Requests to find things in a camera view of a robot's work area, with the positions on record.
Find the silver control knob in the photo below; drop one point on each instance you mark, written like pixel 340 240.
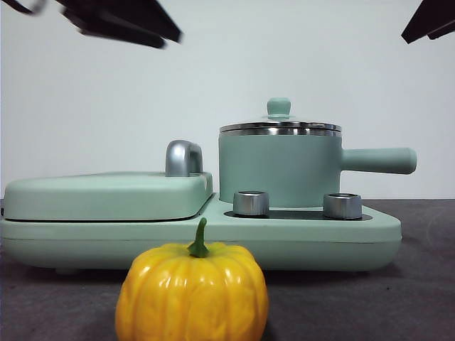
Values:
pixel 250 204
pixel 342 206

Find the green breakfast machine base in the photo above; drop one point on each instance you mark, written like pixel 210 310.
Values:
pixel 302 245

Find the glass lid with green knob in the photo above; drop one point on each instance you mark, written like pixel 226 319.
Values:
pixel 279 106

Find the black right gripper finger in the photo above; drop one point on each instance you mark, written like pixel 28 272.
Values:
pixel 444 32
pixel 433 17

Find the yellow pumpkin with green stem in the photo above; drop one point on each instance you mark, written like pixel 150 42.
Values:
pixel 192 295

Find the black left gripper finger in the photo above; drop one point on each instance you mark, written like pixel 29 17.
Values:
pixel 117 32
pixel 142 14

